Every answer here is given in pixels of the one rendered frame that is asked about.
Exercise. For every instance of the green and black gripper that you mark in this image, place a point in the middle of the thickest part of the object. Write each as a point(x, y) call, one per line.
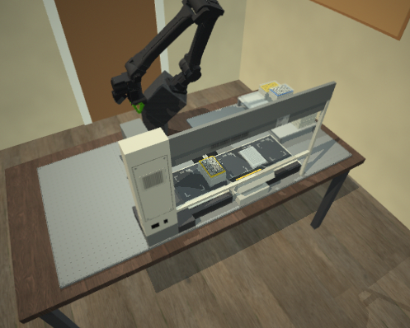
point(142, 99)

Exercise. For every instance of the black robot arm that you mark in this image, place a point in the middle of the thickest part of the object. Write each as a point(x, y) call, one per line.
point(207, 13)

